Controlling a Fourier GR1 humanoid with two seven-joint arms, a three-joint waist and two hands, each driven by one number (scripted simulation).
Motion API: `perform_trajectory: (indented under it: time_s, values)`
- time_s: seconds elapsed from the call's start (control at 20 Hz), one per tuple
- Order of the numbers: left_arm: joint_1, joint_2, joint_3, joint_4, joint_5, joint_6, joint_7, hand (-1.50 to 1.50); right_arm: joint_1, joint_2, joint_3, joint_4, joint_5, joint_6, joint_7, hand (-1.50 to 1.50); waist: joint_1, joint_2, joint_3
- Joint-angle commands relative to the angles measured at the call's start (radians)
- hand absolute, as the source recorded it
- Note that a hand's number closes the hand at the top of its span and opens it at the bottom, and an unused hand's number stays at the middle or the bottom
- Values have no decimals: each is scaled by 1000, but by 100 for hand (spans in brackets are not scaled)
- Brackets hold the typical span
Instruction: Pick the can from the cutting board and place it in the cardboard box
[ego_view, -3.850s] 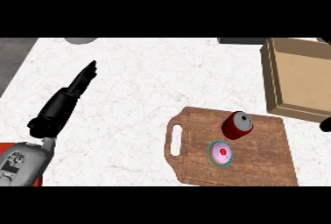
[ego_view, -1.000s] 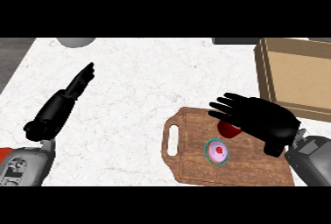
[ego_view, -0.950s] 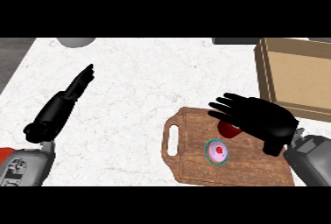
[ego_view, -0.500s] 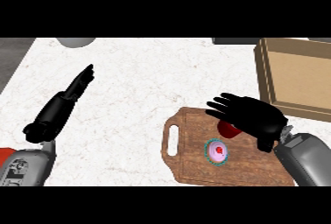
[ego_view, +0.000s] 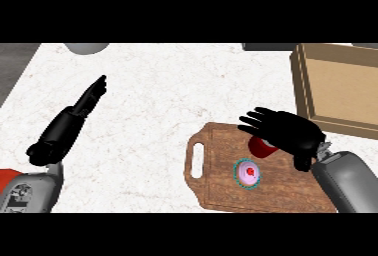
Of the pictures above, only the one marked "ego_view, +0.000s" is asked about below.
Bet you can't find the brown cardboard box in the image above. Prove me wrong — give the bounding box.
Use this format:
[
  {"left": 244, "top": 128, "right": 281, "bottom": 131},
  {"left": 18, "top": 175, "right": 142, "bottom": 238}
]
[{"left": 289, "top": 43, "right": 378, "bottom": 141}]

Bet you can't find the dark grey flat appliance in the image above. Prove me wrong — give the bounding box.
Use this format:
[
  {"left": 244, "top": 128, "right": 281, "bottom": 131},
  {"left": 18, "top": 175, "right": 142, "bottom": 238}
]
[{"left": 241, "top": 43, "right": 297, "bottom": 52}]

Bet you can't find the pink cupcake with teal wrapper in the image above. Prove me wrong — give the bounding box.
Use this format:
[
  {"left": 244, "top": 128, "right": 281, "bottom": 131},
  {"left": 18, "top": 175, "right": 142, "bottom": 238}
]
[{"left": 232, "top": 158, "right": 263, "bottom": 191}]

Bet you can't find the grey rounded bowl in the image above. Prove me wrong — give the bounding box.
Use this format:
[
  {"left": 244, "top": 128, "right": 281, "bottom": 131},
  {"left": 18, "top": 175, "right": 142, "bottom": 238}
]
[{"left": 64, "top": 43, "right": 111, "bottom": 56}]

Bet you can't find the brown wooden cutting board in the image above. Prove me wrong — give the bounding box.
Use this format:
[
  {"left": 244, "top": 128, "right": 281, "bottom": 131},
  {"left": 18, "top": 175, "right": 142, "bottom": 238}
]
[{"left": 184, "top": 121, "right": 340, "bottom": 214}]

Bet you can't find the dark grey counter strip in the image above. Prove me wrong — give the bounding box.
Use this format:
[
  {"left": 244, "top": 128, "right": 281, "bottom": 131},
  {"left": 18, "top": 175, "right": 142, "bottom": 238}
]
[{"left": 0, "top": 43, "right": 43, "bottom": 108}]

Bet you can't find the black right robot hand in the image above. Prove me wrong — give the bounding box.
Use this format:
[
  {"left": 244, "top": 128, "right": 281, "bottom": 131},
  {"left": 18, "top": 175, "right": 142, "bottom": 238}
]
[{"left": 237, "top": 106, "right": 328, "bottom": 173}]

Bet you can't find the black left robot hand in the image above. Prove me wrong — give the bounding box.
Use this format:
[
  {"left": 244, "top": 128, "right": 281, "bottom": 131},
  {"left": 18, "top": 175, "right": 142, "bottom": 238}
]
[{"left": 26, "top": 74, "right": 108, "bottom": 167}]

